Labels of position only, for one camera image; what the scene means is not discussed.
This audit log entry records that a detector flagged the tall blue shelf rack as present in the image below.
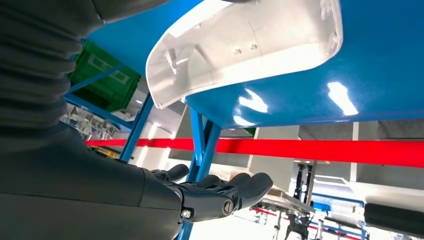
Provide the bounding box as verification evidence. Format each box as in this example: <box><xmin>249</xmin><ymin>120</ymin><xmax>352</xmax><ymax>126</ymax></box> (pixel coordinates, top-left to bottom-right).
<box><xmin>64</xmin><ymin>38</ymin><xmax>223</xmax><ymax>240</ymax></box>

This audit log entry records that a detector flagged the low blue shelf rack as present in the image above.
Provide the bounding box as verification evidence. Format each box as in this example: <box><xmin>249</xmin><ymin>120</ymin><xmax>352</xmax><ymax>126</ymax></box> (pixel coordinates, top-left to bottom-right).
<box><xmin>86</xmin><ymin>0</ymin><xmax>424</xmax><ymax>130</ymax></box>

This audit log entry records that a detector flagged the green plastic crate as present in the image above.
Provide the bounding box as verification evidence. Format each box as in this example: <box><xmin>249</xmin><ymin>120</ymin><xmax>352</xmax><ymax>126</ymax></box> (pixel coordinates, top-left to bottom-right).
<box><xmin>67</xmin><ymin>40</ymin><xmax>142</xmax><ymax>113</ymax></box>

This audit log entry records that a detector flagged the red barrier tape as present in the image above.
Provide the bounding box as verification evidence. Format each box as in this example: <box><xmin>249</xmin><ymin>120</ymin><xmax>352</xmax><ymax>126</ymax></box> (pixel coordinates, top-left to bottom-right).
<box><xmin>85</xmin><ymin>138</ymin><xmax>424</xmax><ymax>169</ymax></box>

